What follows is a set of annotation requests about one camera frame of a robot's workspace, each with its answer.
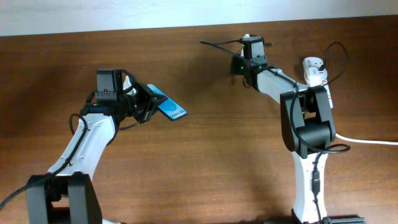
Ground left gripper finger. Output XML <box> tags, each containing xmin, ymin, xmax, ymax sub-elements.
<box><xmin>141</xmin><ymin>102</ymin><xmax>158</xmax><ymax>123</ymax></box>
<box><xmin>141</xmin><ymin>83</ymin><xmax>168</xmax><ymax>103</ymax></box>

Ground blue Galaxy smartphone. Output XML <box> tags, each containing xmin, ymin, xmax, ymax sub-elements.
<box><xmin>147</xmin><ymin>84</ymin><xmax>187</xmax><ymax>121</ymax></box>

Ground black charger cable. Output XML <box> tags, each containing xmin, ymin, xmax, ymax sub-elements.
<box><xmin>264</xmin><ymin>41</ymin><xmax>349</xmax><ymax>88</ymax></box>

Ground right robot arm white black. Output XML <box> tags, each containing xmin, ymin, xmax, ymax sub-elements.
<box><xmin>231</xmin><ymin>34</ymin><xmax>336</xmax><ymax>223</ymax></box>

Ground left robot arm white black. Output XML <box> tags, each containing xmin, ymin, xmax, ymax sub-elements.
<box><xmin>26</xmin><ymin>69</ymin><xmax>167</xmax><ymax>223</ymax></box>

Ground white charger adapter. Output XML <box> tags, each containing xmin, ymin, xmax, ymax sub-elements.
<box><xmin>304</xmin><ymin>67</ymin><xmax>328</xmax><ymax>86</ymax></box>

